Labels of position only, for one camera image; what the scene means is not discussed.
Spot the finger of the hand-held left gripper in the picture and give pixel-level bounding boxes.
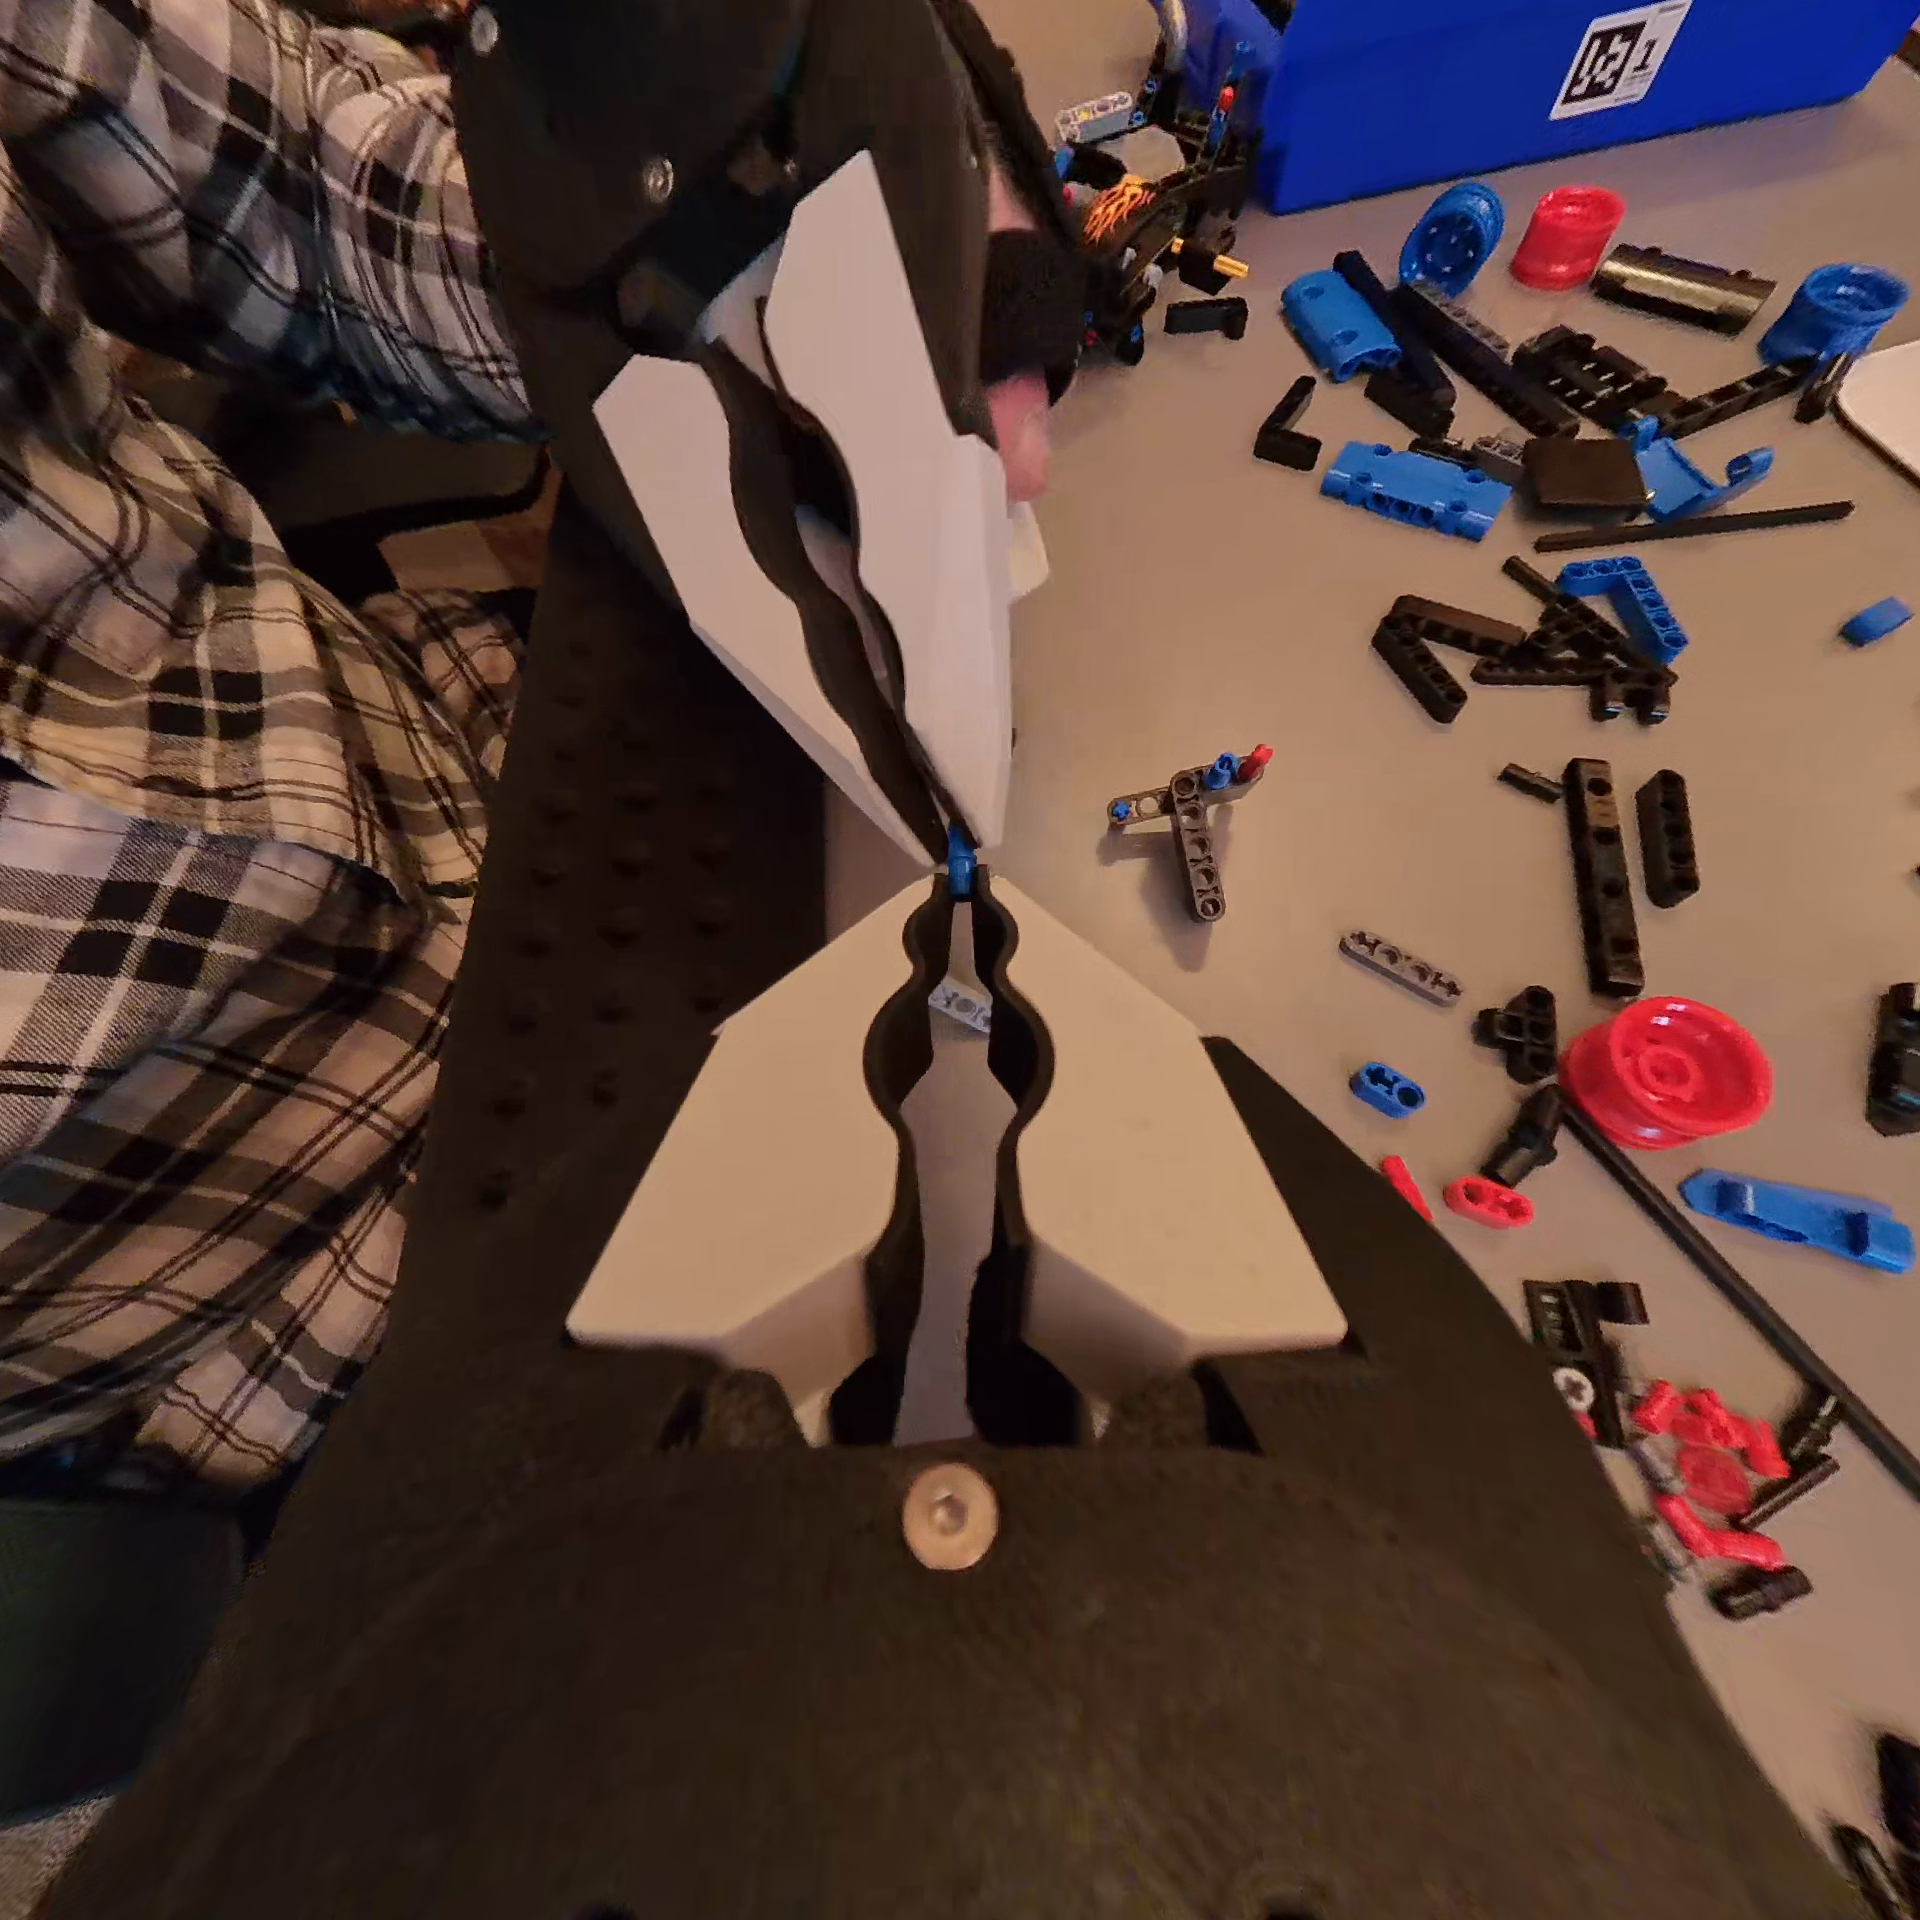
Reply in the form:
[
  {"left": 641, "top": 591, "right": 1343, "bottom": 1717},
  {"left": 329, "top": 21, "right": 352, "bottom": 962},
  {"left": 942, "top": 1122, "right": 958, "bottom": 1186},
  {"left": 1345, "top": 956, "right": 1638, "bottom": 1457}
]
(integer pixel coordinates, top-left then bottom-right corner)
[
  {"left": 592, "top": 352, "right": 962, "bottom": 874},
  {"left": 765, "top": 152, "right": 1022, "bottom": 849}
]

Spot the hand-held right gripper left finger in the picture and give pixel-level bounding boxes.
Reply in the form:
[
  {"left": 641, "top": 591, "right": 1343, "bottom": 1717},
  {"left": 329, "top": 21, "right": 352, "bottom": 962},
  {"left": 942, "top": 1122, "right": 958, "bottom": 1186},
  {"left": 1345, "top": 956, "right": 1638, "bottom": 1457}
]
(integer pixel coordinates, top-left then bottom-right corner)
[{"left": 565, "top": 874, "right": 951, "bottom": 1445}]

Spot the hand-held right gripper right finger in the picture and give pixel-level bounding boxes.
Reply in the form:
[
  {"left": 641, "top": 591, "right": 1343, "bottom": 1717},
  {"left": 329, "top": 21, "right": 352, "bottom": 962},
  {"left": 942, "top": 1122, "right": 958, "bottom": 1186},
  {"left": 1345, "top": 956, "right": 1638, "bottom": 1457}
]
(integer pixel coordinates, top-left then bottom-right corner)
[{"left": 966, "top": 872, "right": 1352, "bottom": 1449}]

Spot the black studless beam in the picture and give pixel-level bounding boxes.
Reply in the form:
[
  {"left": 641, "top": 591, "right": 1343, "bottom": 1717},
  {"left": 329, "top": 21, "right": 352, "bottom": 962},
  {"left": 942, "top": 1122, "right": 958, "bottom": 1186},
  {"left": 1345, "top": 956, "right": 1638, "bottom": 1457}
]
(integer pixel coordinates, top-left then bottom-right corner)
[{"left": 1167, "top": 760, "right": 1232, "bottom": 925}]

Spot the person's left forearm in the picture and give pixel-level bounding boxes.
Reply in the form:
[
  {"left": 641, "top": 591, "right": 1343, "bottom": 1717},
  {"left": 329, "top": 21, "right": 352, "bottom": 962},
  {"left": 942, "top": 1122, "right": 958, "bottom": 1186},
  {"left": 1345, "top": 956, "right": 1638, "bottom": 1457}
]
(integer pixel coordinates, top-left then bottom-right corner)
[{"left": 0, "top": 0, "right": 534, "bottom": 443}]

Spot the grey desk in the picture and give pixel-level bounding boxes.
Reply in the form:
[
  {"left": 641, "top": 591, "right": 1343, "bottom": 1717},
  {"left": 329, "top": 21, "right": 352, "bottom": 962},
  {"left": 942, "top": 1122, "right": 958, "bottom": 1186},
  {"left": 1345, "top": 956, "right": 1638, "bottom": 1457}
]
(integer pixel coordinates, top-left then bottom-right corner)
[{"left": 822, "top": 60, "right": 1920, "bottom": 1847}]

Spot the person's left hand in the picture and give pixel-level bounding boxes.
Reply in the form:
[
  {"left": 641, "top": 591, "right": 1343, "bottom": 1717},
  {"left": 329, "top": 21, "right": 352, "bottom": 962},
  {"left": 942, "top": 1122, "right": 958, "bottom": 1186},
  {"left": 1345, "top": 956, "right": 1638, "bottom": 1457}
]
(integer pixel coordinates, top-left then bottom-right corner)
[{"left": 982, "top": 369, "right": 1057, "bottom": 506}]

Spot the partly built toy truck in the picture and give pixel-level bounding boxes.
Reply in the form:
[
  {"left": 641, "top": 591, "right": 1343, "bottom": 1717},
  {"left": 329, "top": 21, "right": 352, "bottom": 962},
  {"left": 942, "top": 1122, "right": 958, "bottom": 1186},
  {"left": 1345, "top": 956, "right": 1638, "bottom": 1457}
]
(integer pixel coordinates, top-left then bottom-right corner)
[{"left": 1054, "top": 37, "right": 1260, "bottom": 367}]

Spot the grey thin beam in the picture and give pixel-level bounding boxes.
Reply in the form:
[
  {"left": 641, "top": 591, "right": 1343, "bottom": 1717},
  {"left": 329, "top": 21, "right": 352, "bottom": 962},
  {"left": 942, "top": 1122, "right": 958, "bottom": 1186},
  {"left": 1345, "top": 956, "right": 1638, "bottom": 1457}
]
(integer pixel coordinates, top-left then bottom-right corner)
[{"left": 1337, "top": 929, "right": 1464, "bottom": 1008}]

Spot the black round connector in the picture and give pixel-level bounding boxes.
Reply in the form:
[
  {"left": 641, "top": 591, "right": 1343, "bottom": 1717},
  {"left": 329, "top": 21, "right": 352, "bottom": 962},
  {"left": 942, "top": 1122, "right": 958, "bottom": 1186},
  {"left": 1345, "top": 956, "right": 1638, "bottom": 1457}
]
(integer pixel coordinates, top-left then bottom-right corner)
[{"left": 1478, "top": 1083, "right": 1565, "bottom": 1191}]

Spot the black triangle connector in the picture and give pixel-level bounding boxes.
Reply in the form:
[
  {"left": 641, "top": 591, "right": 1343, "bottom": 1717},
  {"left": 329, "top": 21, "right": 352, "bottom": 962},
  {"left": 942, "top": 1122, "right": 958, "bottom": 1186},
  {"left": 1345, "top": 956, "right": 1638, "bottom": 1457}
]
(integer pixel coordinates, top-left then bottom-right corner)
[{"left": 1471, "top": 983, "right": 1560, "bottom": 1087}]

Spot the blue curved panel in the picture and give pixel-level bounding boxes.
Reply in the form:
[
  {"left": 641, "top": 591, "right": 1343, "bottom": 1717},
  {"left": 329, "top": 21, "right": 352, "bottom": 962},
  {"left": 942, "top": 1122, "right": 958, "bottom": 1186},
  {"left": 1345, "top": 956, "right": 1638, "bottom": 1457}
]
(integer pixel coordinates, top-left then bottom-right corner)
[{"left": 1277, "top": 266, "right": 1405, "bottom": 384}]

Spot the red wheel hub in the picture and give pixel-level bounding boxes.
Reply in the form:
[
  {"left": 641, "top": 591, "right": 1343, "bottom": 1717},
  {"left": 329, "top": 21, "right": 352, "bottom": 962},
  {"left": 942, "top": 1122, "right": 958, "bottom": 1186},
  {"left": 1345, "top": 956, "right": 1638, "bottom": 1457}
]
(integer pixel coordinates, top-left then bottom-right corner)
[
  {"left": 1556, "top": 995, "right": 1776, "bottom": 1152},
  {"left": 1509, "top": 184, "right": 1624, "bottom": 292}
]

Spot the black long beam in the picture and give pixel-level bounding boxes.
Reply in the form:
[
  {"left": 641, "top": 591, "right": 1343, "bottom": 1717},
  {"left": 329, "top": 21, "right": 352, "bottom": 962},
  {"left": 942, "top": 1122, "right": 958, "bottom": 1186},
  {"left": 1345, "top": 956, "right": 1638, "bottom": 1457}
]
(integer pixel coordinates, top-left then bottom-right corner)
[{"left": 1564, "top": 757, "right": 1647, "bottom": 1001}]

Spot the black thin axle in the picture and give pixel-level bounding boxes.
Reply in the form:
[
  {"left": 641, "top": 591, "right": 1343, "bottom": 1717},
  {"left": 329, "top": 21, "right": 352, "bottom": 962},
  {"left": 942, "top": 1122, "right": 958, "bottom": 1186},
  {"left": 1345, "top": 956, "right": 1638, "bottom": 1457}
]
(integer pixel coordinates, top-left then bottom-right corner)
[
  {"left": 1556, "top": 1099, "right": 1920, "bottom": 1503},
  {"left": 1530, "top": 501, "right": 1856, "bottom": 555}
]

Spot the blue wheel hub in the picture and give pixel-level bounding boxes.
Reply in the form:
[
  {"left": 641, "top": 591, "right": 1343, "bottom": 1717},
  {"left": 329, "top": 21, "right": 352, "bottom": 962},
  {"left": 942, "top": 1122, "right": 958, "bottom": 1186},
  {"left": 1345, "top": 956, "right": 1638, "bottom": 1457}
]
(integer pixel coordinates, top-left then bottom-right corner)
[
  {"left": 1756, "top": 263, "right": 1910, "bottom": 369},
  {"left": 1398, "top": 181, "right": 1505, "bottom": 297}
]

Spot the blue plastic bin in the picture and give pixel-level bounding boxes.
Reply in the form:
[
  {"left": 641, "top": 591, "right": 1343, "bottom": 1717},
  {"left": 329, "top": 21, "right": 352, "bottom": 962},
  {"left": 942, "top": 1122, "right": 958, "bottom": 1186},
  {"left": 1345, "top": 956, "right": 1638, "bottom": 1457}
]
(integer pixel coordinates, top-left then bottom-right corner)
[{"left": 1253, "top": 0, "right": 1920, "bottom": 218}]

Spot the person's plaid shirt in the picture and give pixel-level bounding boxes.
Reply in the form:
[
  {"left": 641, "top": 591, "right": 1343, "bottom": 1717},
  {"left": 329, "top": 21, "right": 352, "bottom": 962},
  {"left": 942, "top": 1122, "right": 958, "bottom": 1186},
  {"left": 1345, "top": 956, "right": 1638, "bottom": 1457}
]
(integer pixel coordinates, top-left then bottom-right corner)
[{"left": 0, "top": 383, "right": 529, "bottom": 1490}]

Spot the black wide angled beam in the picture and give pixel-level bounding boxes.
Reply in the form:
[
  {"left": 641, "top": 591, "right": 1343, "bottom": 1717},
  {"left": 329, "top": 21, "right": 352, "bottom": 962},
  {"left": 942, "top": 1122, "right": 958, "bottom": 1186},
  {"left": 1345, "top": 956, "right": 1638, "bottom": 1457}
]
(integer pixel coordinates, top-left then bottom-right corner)
[{"left": 1366, "top": 595, "right": 1526, "bottom": 728}]

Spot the cluster of black straight beams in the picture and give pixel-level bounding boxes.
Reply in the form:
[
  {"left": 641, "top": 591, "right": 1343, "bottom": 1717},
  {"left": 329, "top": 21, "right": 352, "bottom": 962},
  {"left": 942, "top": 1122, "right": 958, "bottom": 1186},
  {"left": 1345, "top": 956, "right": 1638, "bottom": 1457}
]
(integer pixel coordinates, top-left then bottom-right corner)
[{"left": 1333, "top": 250, "right": 1862, "bottom": 443}]

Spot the black short beam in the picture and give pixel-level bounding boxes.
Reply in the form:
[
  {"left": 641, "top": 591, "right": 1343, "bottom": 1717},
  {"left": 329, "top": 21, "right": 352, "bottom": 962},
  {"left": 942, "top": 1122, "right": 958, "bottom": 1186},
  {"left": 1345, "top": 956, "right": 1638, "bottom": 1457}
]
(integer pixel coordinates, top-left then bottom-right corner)
[{"left": 1631, "top": 768, "right": 1703, "bottom": 912}]

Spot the blue flat wing piece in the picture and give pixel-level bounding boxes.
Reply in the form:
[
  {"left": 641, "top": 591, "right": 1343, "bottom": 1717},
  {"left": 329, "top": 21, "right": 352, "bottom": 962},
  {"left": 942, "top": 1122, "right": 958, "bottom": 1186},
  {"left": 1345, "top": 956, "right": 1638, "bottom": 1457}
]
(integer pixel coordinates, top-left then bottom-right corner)
[{"left": 1677, "top": 1168, "right": 1917, "bottom": 1279}]

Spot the heap of crossed black beams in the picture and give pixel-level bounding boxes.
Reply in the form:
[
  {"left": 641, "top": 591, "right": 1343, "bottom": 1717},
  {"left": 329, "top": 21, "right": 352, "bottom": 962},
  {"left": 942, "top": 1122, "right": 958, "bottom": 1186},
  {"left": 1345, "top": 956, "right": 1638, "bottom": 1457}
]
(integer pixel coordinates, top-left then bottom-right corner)
[{"left": 1470, "top": 555, "right": 1680, "bottom": 729}]

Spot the black flat tile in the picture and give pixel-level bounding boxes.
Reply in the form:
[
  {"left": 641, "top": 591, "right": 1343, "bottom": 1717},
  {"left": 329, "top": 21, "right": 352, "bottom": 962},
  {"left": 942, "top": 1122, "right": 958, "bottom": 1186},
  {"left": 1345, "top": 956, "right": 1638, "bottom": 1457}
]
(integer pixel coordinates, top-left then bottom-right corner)
[{"left": 1517, "top": 432, "right": 1649, "bottom": 512}]

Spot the blue angled beam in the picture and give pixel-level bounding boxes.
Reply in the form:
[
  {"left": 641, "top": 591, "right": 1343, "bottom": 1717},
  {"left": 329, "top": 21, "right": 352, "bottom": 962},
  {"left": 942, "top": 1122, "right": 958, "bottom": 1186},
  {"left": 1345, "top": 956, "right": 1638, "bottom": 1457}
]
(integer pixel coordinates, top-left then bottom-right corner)
[{"left": 1554, "top": 554, "right": 1690, "bottom": 668}]

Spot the black curved panel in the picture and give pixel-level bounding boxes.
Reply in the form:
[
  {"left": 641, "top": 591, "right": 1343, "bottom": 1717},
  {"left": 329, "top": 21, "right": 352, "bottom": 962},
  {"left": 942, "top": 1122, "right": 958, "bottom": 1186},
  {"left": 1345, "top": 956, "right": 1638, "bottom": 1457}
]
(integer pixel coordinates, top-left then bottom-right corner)
[{"left": 1589, "top": 243, "right": 1778, "bottom": 336}]

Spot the blue bracket piece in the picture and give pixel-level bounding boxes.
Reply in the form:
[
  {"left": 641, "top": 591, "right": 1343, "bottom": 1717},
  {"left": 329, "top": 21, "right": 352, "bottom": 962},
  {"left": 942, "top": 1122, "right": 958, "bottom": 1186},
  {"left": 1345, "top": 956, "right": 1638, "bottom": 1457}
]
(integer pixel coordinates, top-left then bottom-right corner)
[{"left": 1624, "top": 416, "right": 1776, "bottom": 522}]

